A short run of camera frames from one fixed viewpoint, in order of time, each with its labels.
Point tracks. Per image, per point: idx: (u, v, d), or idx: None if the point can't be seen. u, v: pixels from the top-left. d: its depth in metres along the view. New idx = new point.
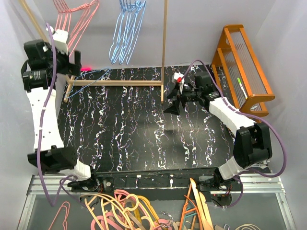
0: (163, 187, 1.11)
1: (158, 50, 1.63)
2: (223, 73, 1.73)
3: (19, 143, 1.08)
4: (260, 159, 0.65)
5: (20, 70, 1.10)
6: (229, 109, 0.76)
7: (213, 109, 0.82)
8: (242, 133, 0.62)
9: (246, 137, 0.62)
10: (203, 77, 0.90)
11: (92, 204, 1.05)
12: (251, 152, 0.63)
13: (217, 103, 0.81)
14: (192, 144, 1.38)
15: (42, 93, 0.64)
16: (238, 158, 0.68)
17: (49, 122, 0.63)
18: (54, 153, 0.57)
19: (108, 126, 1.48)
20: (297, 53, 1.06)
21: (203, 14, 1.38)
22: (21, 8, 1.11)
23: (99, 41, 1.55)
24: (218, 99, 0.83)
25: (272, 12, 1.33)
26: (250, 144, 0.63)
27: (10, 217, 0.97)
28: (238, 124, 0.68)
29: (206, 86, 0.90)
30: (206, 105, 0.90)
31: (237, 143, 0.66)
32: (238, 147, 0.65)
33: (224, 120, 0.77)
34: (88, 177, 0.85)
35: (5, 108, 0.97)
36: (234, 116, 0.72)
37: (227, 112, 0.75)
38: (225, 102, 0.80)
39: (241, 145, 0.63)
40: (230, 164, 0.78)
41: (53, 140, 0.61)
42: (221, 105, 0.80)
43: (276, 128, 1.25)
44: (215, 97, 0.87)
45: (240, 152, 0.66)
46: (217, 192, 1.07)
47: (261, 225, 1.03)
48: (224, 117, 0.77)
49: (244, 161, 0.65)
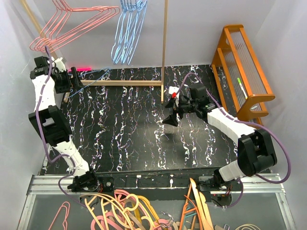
0: (163, 187, 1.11)
1: (158, 50, 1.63)
2: (223, 73, 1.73)
3: (19, 143, 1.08)
4: (265, 166, 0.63)
5: (20, 70, 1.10)
6: (228, 119, 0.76)
7: (212, 120, 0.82)
8: (244, 141, 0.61)
9: (248, 144, 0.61)
10: (198, 90, 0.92)
11: (92, 204, 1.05)
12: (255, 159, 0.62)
13: (215, 114, 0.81)
14: (192, 144, 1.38)
15: (43, 77, 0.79)
16: (242, 167, 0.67)
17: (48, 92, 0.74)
18: (51, 111, 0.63)
19: (108, 126, 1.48)
20: (297, 52, 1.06)
21: (204, 14, 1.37)
22: (20, 8, 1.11)
23: (99, 41, 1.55)
24: (216, 110, 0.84)
25: (272, 12, 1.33)
26: (253, 152, 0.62)
27: (10, 217, 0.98)
28: (239, 132, 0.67)
29: (202, 97, 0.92)
30: (204, 117, 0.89)
31: (240, 151, 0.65)
32: (242, 155, 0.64)
33: (224, 132, 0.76)
34: (86, 170, 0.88)
35: (5, 108, 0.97)
36: (234, 125, 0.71)
37: (225, 121, 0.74)
38: (222, 112, 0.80)
39: (245, 153, 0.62)
40: (231, 167, 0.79)
41: (50, 103, 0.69)
42: (219, 115, 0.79)
43: (276, 128, 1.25)
44: (212, 109, 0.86)
45: (244, 161, 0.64)
46: (217, 192, 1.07)
47: (261, 225, 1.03)
48: (223, 127, 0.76)
49: (250, 169, 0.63)
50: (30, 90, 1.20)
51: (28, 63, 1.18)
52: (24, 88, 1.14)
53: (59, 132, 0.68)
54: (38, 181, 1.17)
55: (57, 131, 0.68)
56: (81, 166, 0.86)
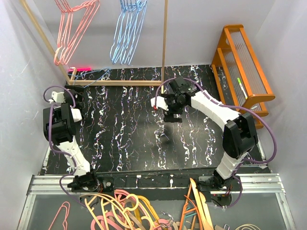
0: (163, 187, 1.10)
1: (158, 50, 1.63)
2: (223, 73, 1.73)
3: (19, 143, 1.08)
4: (248, 148, 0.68)
5: (20, 70, 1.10)
6: (213, 103, 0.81)
7: (196, 104, 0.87)
8: (231, 128, 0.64)
9: (234, 130, 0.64)
10: (176, 79, 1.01)
11: (92, 204, 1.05)
12: (241, 143, 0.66)
13: (200, 99, 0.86)
14: (192, 144, 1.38)
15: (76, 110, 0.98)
16: (227, 149, 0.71)
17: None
18: (63, 106, 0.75)
19: (108, 126, 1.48)
20: (297, 52, 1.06)
21: (204, 14, 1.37)
22: (21, 8, 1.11)
23: (99, 41, 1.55)
24: (199, 94, 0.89)
25: (272, 12, 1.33)
26: (239, 136, 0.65)
27: (10, 217, 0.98)
28: (225, 119, 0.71)
29: (182, 85, 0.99)
30: (188, 100, 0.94)
31: (226, 135, 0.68)
32: (229, 140, 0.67)
33: (209, 115, 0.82)
34: (86, 171, 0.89)
35: (5, 108, 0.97)
36: (217, 109, 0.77)
37: (211, 107, 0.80)
38: (206, 96, 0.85)
39: (231, 138, 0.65)
40: (225, 161, 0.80)
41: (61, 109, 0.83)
42: (204, 99, 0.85)
43: (276, 129, 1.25)
44: (194, 91, 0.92)
45: (230, 145, 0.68)
46: (217, 192, 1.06)
47: (261, 225, 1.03)
48: (208, 111, 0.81)
49: (235, 152, 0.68)
50: (30, 89, 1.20)
51: (27, 63, 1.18)
52: (24, 88, 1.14)
53: (61, 123, 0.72)
54: (38, 181, 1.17)
55: (60, 126, 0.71)
56: (82, 167, 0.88)
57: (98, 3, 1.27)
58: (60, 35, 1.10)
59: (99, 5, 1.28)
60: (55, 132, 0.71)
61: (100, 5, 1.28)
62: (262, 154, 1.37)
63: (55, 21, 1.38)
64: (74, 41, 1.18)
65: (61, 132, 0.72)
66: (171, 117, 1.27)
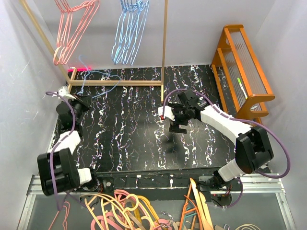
0: (163, 187, 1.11)
1: (158, 50, 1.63)
2: (223, 73, 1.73)
3: (19, 143, 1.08)
4: (262, 162, 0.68)
5: (20, 70, 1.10)
6: (222, 117, 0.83)
7: (206, 118, 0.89)
8: (243, 141, 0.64)
9: (247, 144, 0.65)
10: (185, 92, 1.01)
11: (92, 204, 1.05)
12: (253, 157, 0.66)
13: (209, 112, 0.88)
14: (192, 144, 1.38)
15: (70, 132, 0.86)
16: (240, 165, 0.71)
17: (68, 143, 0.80)
18: (61, 154, 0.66)
19: (108, 126, 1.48)
20: (298, 53, 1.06)
21: (204, 14, 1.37)
22: (21, 8, 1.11)
23: (99, 41, 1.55)
24: (208, 108, 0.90)
25: (272, 13, 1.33)
26: (252, 150, 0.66)
27: (10, 217, 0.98)
28: (237, 132, 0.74)
29: (191, 98, 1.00)
30: (197, 114, 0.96)
31: (238, 150, 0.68)
32: (241, 155, 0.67)
33: (220, 129, 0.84)
34: (89, 179, 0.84)
35: (5, 108, 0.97)
36: (228, 123, 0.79)
37: (221, 120, 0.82)
38: (216, 109, 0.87)
39: (244, 152, 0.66)
40: (230, 167, 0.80)
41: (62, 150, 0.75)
42: (213, 113, 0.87)
43: (276, 129, 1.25)
44: (204, 106, 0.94)
45: (242, 160, 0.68)
46: (217, 192, 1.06)
47: (261, 225, 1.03)
48: (219, 125, 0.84)
49: (249, 167, 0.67)
50: (30, 89, 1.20)
51: (28, 63, 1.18)
52: (24, 88, 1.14)
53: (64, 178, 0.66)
54: (38, 181, 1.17)
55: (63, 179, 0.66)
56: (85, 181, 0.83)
57: (98, 3, 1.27)
58: (58, 34, 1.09)
59: (99, 5, 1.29)
60: (60, 185, 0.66)
61: (100, 5, 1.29)
62: None
63: (55, 21, 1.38)
64: (73, 42, 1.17)
65: (65, 184, 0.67)
66: (176, 127, 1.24)
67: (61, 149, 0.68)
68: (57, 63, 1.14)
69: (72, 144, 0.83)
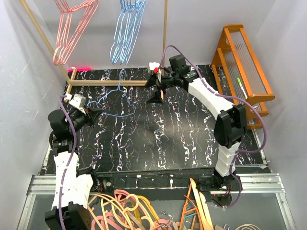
0: (163, 187, 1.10)
1: (158, 50, 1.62)
2: (223, 73, 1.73)
3: (19, 143, 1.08)
4: (237, 137, 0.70)
5: (20, 70, 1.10)
6: (208, 91, 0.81)
7: (194, 91, 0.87)
8: (223, 118, 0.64)
9: (226, 121, 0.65)
10: (177, 59, 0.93)
11: (92, 204, 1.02)
12: (231, 132, 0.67)
13: (196, 85, 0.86)
14: (192, 144, 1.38)
15: (66, 155, 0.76)
16: (218, 139, 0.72)
17: (69, 182, 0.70)
18: (71, 212, 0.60)
19: (108, 126, 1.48)
20: (297, 52, 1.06)
21: (204, 14, 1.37)
22: (21, 8, 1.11)
23: (99, 41, 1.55)
24: (197, 81, 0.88)
25: (272, 13, 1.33)
26: (230, 126, 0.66)
27: (10, 218, 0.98)
28: (218, 108, 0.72)
29: (182, 67, 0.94)
30: (184, 86, 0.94)
31: (218, 125, 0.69)
32: (219, 129, 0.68)
33: (205, 102, 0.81)
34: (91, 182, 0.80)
35: (5, 108, 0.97)
36: (213, 97, 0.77)
37: (206, 94, 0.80)
38: (204, 84, 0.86)
39: (222, 127, 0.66)
40: (221, 156, 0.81)
41: (70, 197, 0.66)
42: (201, 86, 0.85)
43: (276, 129, 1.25)
44: (193, 77, 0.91)
45: (220, 134, 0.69)
46: (217, 192, 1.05)
47: (261, 225, 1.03)
48: (204, 99, 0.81)
49: (225, 142, 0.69)
50: (30, 89, 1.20)
51: (28, 63, 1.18)
52: (24, 88, 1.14)
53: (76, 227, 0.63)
54: (38, 181, 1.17)
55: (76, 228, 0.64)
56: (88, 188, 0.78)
57: (98, 3, 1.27)
58: (58, 35, 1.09)
59: (99, 5, 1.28)
60: None
61: (99, 5, 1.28)
62: (262, 154, 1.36)
63: (55, 21, 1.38)
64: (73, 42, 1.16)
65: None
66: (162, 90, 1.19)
67: (70, 206, 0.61)
68: (57, 63, 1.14)
69: (74, 176, 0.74)
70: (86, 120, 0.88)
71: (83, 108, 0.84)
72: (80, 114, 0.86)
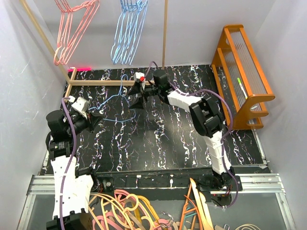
0: (163, 187, 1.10)
1: (158, 50, 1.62)
2: (223, 73, 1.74)
3: (19, 143, 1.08)
4: (214, 124, 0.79)
5: (20, 70, 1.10)
6: (182, 96, 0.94)
7: (172, 100, 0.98)
8: (194, 108, 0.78)
9: (197, 110, 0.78)
10: (160, 78, 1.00)
11: (92, 204, 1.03)
12: (205, 120, 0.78)
13: (173, 94, 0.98)
14: (192, 144, 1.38)
15: (64, 160, 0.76)
16: (198, 130, 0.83)
17: (69, 189, 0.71)
18: (73, 219, 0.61)
19: (108, 126, 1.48)
20: (297, 53, 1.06)
21: (204, 14, 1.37)
22: (21, 8, 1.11)
23: (99, 41, 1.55)
24: (173, 92, 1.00)
25: (272, 13, 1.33)
26: (202, 115, 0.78)
27: (10, 218, 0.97)
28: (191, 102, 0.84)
29: (164, 84, 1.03)
30: (166, 100, 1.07)
31: (193, 118, 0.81)
32: (195, 120, 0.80)
33: (182, 106, 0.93)
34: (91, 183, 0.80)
35: (5, 107, 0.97)
36: (186, 98, 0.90)
37: (181, 98, 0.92)
38: (178, 92, 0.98)
39: (195, 117, 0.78)
40: (212, 151, 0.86)
41: (72, 205, 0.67)
42: (176, 95, 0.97)
43: (276, 129, 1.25)
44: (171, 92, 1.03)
45: (197, 124, 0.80)
46: (217, 192, 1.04)
47: (261, 224, 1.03)
48: (180, 103, 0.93)
49: (203, 130, 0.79)
50: (30, 89, 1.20)
51: (28, 63, 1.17)
52: (24, 88, 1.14)
53: None
54: (38, 181, 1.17)
55: None
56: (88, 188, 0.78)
57: (98, 3, 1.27)
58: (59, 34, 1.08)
59: (99, 5, 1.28)
60: None
61: (100, 5, 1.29)
62: (262, 154, 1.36)
63: (55, 21, 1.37)
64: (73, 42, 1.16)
65: None
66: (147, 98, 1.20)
67: (72, 214, 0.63)
68: (56, 63, 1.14)
69: (74, 181, 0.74)
70: (87, 125, 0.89)
71: (85, 112, 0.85)
72: (81, 118, 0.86)
